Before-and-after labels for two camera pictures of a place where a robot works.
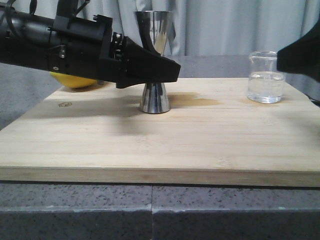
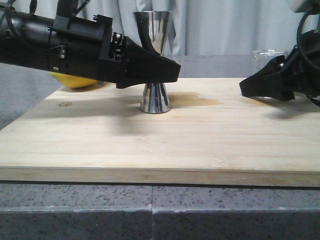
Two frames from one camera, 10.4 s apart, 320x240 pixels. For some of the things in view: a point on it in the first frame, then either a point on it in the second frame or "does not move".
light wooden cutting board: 213,135 does not move
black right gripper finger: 302,57 → 301,67
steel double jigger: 155,99 does not move
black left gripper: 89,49 does not move
